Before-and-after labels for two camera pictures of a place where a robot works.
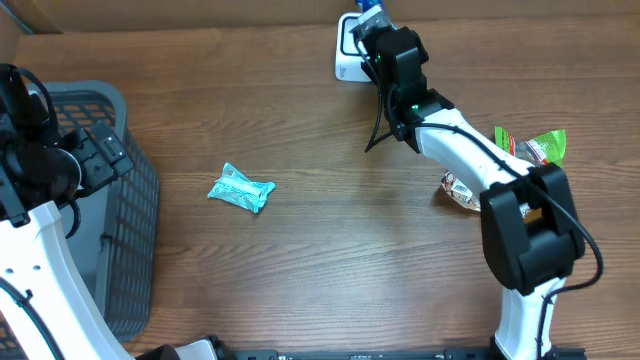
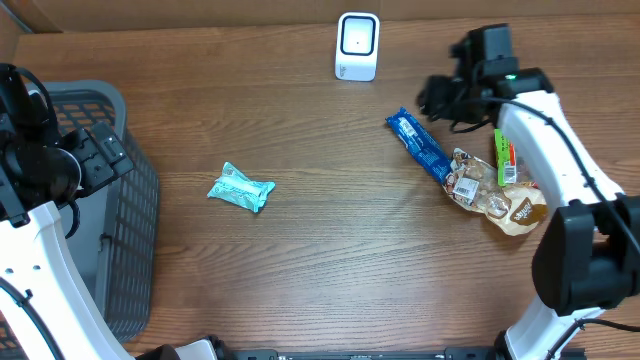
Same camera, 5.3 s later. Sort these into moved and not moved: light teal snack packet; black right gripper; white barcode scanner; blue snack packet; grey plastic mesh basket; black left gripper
Moved: black right gripper; blue snack packet
Not moved: white barcode scanner; light teal snack packet; grey plastic mesh basket; black left gripper
